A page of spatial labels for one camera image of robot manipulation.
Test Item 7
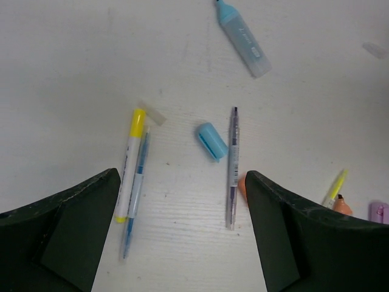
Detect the light blue highlighter cap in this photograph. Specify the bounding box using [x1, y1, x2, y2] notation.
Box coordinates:
[196, 122, 229, 162]

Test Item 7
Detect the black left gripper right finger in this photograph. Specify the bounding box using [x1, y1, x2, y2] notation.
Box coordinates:
[245, 171, 388, 291]

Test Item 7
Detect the yellow capped white marker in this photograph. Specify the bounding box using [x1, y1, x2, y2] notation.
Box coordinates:
[114, 108, 146, 223]

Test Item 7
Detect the grey gel pen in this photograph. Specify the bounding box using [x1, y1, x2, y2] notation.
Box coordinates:
[226, 106, 239, 231]

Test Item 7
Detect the light blue highlighter body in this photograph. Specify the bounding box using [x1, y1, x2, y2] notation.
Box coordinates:
[215, 0, 272, 78]

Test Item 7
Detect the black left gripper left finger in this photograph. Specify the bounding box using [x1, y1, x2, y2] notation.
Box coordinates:
[1, 169, 120, 291]

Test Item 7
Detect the small clear pen cap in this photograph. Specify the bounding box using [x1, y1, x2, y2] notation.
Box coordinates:
[362, 42, 388, 60]

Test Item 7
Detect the orange highlighter cap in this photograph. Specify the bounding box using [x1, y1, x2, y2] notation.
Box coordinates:
[238, 173, 247, 201]

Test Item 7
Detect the orange tipped highlighter body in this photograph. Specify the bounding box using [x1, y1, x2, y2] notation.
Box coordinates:
[332, 194, 353, 216]

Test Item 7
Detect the pink purple highlighter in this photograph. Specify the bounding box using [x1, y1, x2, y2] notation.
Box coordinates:
[368, 201, 389, 224]

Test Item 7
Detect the clear marker cap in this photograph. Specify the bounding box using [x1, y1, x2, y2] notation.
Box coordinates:
[138, 100, 167, 126]

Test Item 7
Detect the thin yellow highlighter pen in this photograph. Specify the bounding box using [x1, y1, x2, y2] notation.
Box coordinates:
[322, 169, 348, 209]

